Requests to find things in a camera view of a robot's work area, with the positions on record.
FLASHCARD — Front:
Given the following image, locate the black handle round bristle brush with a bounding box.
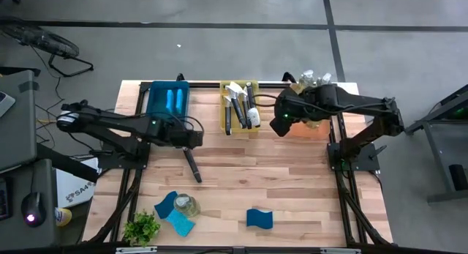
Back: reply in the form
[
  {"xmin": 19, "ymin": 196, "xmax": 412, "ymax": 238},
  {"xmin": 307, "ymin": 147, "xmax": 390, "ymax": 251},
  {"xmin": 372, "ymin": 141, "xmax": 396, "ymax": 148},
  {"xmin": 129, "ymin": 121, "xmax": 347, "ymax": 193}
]
[
  {"xmin": 182, "ymin": 146, "xmax": 203, "ymax": 184},
  {"xmin": 245, "ymin": 81, "xmax": 262, "ymax": 129}
]

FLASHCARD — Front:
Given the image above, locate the black handle white head brush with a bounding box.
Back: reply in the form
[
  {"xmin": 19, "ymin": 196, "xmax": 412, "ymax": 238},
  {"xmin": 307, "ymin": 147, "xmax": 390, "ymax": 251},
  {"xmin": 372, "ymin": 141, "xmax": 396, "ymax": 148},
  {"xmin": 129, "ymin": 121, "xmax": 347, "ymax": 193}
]
[
  {"xmin": 224, "ymin": 81, "xmax": 248, "ymax": 130},
  {"xmin": 239, "ymin": 88, "xmax": 253, "ymax": 130},
  {"xmin": 224, "ymin": 94, "xmax": 233, "ymax": 136}
]

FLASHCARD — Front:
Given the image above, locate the blue plastic bin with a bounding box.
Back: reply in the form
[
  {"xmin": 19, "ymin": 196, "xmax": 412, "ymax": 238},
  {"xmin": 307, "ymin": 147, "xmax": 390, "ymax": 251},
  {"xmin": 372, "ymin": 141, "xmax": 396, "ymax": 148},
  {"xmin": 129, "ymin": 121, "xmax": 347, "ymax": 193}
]
[{"xmin": 145, "ymin": 81, "xmax": 191, "ymax": 125}]

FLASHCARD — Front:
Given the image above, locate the orange plastic bin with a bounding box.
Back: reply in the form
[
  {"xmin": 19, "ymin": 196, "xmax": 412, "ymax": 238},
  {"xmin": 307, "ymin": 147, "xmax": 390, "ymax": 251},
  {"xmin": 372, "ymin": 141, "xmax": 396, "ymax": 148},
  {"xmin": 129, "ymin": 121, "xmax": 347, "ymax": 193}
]
[{"xmin": 290, "ymin": 82, "xmax": 333, "ymax": 141}]

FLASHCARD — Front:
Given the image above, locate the yellow plastic bin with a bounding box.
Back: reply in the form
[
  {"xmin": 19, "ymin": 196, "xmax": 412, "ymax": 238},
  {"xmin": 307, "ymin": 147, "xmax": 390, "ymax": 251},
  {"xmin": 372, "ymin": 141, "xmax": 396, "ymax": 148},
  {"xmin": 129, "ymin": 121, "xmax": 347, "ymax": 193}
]
[{"xmin": 219, "ymin": 80, "xmax": 261, "ymax": 135}]

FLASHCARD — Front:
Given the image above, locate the small green potted plant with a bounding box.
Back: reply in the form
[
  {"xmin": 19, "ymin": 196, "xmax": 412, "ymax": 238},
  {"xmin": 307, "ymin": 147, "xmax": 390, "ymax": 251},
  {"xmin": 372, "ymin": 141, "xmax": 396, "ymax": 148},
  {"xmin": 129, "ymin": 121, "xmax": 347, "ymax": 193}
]
[{"xmin": 122, "ymin": 209, "xmax": 162, "ymax": 247}]

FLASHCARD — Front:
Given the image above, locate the white cardboard box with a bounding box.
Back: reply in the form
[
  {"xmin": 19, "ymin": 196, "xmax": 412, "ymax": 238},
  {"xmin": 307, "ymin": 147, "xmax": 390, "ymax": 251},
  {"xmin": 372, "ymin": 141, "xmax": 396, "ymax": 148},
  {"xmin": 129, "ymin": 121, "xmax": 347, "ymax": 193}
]
[{"xmin": 55, "ymin": 157, "xmax": 100, "ymax": 209}]

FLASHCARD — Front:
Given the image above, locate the yellow round container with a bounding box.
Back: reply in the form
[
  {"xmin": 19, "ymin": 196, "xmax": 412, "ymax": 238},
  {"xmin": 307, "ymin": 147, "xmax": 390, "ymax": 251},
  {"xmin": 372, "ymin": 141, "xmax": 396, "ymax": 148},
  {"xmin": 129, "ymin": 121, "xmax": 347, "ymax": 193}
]
[{"xmin": 54, "ymin": 206, "xmax": 73, "ymax": 228}]

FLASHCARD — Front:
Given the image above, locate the grey side table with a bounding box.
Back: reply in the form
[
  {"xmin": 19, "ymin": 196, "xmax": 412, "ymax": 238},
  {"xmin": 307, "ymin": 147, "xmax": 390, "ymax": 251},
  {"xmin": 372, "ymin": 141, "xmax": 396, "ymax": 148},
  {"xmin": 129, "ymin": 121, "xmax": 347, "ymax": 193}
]
[{"xmin": 404, "ymin": 83, "xmax": 468, "ymax": 204}]

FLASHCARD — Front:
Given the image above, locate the grey desk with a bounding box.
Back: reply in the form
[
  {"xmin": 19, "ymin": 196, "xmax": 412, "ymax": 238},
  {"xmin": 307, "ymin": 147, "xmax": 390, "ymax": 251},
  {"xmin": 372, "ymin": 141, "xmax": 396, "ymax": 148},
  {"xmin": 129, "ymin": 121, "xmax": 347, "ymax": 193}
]
[{"xmin": 0, "ymin": 69, "xmax": 59, "ymax": 247}]

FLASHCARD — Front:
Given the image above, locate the black computer mouse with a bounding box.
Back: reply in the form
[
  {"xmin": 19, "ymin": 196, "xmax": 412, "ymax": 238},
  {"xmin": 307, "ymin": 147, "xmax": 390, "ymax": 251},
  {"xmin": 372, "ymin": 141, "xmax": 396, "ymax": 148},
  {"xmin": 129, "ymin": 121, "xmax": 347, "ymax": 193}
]
[{"xmin": 20, "ymin": 191, "xmax": 48, "ymax": 228}]

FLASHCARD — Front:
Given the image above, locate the black floor fan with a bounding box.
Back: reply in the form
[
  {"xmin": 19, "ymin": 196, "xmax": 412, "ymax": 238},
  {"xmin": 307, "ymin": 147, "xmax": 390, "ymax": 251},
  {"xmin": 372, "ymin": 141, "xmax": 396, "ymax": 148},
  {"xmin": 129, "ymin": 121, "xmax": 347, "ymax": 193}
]
[{"xmin": 0, "ymin": 15, "xmax": 95, "ymax": 78}]

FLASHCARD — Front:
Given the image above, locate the grey flat device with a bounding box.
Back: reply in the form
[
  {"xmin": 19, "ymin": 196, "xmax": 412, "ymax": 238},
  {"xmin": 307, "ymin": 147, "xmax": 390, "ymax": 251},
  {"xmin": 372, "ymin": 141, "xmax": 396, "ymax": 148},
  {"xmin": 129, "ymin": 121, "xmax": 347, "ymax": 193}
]
[{"xmin": 0, "ymin": 91, "xmax": 16, "ymax": 119}]

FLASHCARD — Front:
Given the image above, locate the silver bracket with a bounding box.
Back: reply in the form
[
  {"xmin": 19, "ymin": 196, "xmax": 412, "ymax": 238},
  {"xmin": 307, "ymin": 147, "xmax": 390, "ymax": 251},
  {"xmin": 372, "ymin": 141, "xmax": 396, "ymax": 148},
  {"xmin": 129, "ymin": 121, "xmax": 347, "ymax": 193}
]
[
  {"xmin": 320, "ymin": 247, "xmax": 361, "ymax": 254},
  {"xmin": 116, "ymin": 246, "xmax": 158, "ymax": 254}
]

